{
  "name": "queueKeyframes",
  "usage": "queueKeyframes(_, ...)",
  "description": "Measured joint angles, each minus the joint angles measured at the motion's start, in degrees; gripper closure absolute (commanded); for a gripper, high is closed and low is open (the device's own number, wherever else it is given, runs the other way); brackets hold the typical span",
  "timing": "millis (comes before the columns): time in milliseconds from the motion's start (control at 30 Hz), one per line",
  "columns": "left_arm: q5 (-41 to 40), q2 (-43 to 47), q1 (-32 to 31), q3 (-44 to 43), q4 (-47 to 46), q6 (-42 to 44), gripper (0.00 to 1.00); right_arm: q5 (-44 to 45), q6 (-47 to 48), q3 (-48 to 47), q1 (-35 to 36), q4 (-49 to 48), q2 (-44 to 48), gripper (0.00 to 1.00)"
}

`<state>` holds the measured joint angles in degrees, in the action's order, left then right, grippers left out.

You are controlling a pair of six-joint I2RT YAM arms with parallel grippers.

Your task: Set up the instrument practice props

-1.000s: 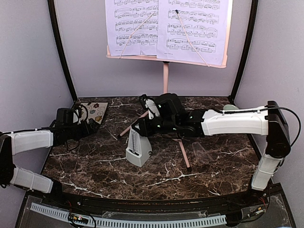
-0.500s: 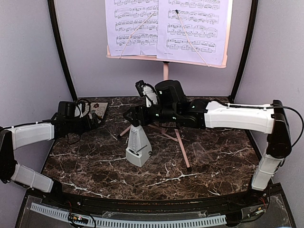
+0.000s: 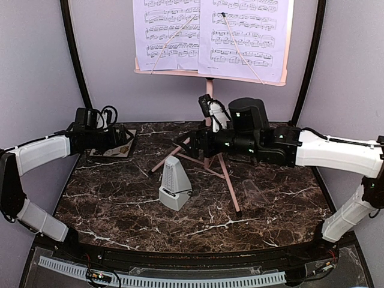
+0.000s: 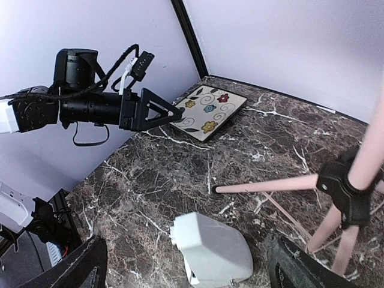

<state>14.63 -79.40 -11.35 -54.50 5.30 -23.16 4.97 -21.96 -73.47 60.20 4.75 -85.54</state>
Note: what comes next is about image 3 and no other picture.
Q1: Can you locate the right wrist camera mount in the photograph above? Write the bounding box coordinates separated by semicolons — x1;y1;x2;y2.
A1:
199;94;232;133

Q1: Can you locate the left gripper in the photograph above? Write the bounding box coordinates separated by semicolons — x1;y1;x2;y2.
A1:
85;125;133;153

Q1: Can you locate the grey slotted cable duct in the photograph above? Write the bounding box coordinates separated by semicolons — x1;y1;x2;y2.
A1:
38;256;286;287

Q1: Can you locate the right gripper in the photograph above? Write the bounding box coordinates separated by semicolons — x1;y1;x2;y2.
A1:
176;125;260;158

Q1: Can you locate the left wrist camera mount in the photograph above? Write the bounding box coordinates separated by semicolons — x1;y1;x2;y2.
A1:
97;105;118;130

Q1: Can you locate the floral patterned tile coaster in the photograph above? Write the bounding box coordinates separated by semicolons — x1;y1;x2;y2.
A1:
89;129;137;158

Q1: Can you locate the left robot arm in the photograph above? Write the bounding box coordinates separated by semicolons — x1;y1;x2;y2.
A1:
1;106;134;262

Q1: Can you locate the black front rail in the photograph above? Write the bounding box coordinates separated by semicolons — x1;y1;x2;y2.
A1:
89;248;293;269

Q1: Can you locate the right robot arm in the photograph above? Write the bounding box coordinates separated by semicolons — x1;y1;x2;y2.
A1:
175;94;383;260

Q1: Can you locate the pink folding music stand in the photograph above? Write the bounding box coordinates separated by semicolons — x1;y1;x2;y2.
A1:
133;0;295;218

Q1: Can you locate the clear plastic metronome cover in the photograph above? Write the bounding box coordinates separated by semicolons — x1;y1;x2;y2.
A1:
242;179;270;209

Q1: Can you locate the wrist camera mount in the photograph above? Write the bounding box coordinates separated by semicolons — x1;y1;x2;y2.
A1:
97;105;118;130
199;94;232;133

